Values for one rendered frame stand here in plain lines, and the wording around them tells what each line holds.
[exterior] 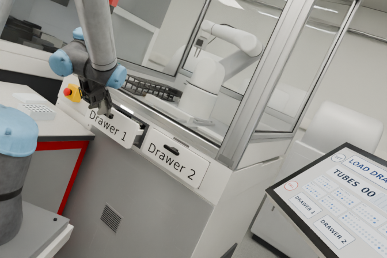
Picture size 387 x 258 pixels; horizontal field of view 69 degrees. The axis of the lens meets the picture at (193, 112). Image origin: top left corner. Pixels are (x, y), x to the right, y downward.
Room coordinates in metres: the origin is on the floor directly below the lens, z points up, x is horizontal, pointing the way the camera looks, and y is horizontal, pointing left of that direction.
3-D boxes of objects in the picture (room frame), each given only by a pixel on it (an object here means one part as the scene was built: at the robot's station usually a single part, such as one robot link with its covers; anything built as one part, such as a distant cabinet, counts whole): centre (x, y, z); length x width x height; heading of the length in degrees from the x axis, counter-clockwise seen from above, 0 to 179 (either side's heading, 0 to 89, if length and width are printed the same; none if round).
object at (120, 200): (1.62, 0.01, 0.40); 1.03 x 0.95 x 0.80; 62
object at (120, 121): (1.16, 0.31, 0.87); 0.29 x 0.02 x 0.11; 62
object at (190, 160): (1.06, 0.00, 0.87); 0.29 x 0.02 x 0.11; 62
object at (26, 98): (1.33, 0.76, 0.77); 0.13 x 0.09 x 0.02; 165
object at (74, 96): (1.35, 0.58, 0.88); 0.07 x 0.05 x 0.07; 62
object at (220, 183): (1.62, 0.02, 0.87); 1.02 x 0.95 x 0.14; 62
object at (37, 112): (1.17, 0.62, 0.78); 0.12 x 0.08 x 0.04; 158
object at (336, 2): (1.39, -0.41, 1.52); 0.87 x 0.01 x 0.86; 152
